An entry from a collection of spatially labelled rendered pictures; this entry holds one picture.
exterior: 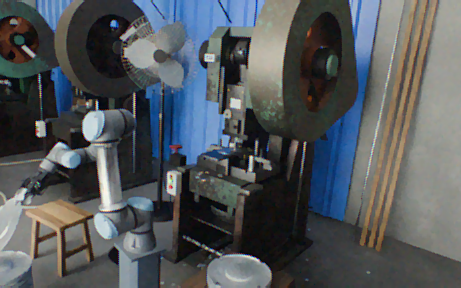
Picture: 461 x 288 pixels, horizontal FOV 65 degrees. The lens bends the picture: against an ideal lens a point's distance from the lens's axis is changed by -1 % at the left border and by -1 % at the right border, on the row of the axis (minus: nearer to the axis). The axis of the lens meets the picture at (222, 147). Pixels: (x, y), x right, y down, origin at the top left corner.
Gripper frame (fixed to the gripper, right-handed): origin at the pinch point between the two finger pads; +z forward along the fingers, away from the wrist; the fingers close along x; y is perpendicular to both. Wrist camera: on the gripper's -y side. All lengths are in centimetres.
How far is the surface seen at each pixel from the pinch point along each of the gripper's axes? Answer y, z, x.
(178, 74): -21, -131, 50
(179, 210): 27, -44, 75
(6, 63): -255, -108, 38
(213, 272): 86, -18, 46
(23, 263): 4.3, 22.1, 20.4
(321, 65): 99, -126, 23
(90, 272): -4, 13, 70
